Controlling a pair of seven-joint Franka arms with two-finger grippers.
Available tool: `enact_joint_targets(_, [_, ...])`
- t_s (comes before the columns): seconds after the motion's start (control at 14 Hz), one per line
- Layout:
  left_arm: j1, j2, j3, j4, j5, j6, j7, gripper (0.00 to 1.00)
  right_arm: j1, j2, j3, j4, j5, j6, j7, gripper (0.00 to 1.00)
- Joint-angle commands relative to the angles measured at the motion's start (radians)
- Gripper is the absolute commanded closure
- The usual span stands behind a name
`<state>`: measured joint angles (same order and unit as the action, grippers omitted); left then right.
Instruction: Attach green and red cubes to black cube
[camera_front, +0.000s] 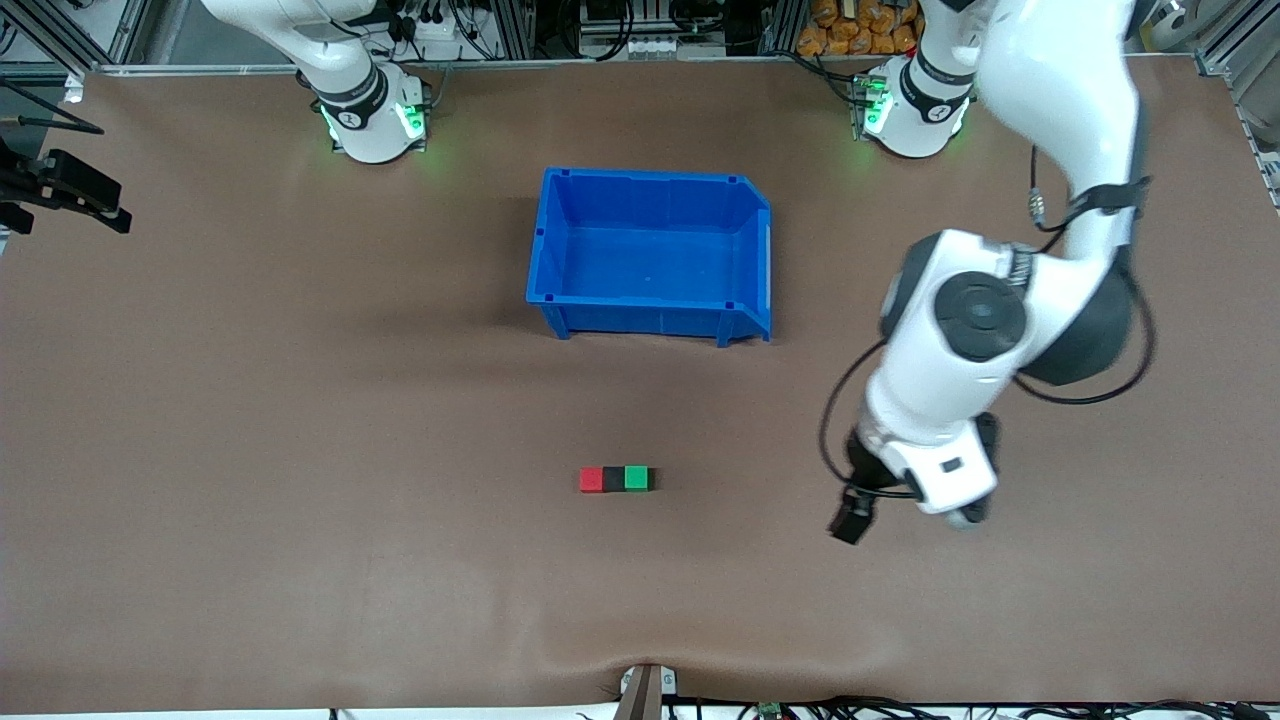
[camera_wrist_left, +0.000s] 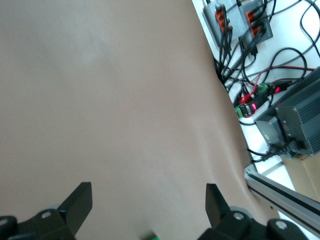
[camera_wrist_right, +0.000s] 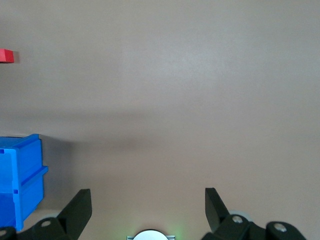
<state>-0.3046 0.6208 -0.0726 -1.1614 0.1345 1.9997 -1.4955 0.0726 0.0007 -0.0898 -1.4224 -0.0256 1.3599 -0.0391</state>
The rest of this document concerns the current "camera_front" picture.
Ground metal table clamp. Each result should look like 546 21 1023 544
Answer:
614 663 681 720

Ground blue plastic storage bin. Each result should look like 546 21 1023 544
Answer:
525 167 774 348

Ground brown table mat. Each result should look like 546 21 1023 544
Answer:
0 55 1280 713

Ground white power strip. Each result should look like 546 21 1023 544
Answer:
405 12 471 63

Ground orange packaged items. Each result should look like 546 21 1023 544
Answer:
797 0 926 58

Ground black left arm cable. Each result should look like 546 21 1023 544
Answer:
819 145 1159 501

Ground aluminium frame profile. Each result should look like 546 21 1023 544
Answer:
0 0 191 79
1195 0 1280 211

